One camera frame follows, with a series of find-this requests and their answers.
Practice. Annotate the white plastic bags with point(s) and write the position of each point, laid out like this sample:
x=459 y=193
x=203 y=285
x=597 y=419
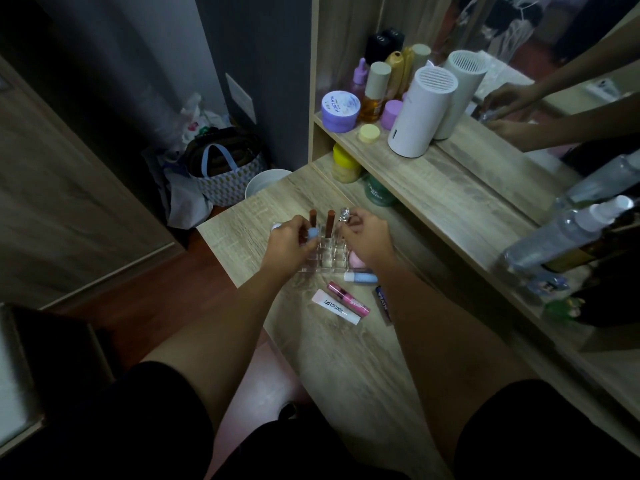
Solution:
x=177 y=194

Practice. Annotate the person's right thumb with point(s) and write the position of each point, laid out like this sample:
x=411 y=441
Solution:
x=350 y=239

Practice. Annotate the white waste bin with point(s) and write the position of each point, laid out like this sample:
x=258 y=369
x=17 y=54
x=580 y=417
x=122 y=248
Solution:
x=266 y=180

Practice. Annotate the small purple jar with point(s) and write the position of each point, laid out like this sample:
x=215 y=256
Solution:
x=391 y=115

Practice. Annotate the small yellow jar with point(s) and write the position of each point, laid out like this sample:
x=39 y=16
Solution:
x=369 y=133

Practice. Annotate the person's right forearm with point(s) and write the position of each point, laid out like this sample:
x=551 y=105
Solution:
x=450 y=344

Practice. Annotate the black bottle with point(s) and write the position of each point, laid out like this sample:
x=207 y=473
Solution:
x=377 y=48

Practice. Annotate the brown lipstick tube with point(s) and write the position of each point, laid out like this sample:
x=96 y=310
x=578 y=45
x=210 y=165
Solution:
x=313 y=218
x=330 y=223

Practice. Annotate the person's left hand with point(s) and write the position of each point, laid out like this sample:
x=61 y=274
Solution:
x=285 y=247

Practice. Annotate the yellow bottle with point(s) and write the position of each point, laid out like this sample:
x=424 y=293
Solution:
x=395 y=72

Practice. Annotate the light blue lip balm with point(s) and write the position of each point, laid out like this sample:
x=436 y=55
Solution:
x=313 y=233

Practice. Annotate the white cylindrical appliance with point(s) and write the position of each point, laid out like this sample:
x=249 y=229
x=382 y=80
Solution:
x=422 y=112

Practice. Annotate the black chair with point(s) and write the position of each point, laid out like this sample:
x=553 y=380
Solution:
x=60 y=354

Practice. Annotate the vanity mirror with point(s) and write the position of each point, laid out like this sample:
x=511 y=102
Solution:
x=530 y=94

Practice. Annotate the patterned tote bag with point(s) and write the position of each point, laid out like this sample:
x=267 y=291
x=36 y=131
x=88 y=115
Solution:
x=225 y=169

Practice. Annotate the white and blue tube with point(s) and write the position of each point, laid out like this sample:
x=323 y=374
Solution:
x=361 y=277

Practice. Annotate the person's left thumb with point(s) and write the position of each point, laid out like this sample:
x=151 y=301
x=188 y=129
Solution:
x=309 y=243

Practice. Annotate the wooden wardrobe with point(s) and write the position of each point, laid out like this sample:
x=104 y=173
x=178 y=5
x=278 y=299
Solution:
x=65 y=204

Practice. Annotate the black shorts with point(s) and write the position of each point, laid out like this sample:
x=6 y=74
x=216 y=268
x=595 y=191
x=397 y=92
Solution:
x=100 y=424

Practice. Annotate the pink lip gloss tube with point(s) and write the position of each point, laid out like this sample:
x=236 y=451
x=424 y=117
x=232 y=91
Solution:
x=348 y=298

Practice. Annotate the wooden vanity shelf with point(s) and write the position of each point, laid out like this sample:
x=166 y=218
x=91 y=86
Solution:
x=475 y=204

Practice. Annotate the clear silver-capped lip gloss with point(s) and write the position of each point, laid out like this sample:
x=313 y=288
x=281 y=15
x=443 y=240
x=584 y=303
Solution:
x=344 y=214

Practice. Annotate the orange bottle with beige cap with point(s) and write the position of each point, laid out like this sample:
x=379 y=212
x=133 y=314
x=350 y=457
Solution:
x=375 y=92

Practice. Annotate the white lip tube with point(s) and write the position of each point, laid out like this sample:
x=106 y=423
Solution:
x=335 y=307

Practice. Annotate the person's left forearm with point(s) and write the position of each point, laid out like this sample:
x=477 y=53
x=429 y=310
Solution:
x=220 y=334

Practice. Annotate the person's right hand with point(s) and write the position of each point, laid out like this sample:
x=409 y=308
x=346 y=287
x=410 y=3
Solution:
x=372 y=242

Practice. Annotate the clear acrylic lipstick organizer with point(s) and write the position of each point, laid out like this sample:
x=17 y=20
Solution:
x=327 y=257

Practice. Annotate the green jar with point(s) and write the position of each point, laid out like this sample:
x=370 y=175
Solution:
x=380 y=192

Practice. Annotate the pink makeup sponge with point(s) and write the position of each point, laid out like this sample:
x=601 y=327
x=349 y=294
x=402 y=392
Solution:
x=356 y=260

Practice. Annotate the clear spray bottle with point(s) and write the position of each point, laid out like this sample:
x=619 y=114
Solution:
x=565 y=232

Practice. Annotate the small green item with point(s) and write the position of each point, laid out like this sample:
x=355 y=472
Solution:
x=565 y=308

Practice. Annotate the purple dropper bottle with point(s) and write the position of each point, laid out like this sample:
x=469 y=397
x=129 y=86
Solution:
x=358 y=78

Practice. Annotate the white wall outlet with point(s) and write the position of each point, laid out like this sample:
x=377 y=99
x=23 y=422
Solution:
x=241 y=98

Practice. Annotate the purple cream jar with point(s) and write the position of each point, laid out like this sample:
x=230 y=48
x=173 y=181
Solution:
x=340 y=111

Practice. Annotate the dark amber bottle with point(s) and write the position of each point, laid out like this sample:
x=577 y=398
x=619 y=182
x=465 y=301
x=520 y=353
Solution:
x=592 y=252

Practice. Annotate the dark blue tube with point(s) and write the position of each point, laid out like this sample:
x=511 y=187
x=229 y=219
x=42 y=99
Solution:
x=383 y=304

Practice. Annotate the small blue and white packet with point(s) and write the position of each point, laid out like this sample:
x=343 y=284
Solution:
x=546 y=284

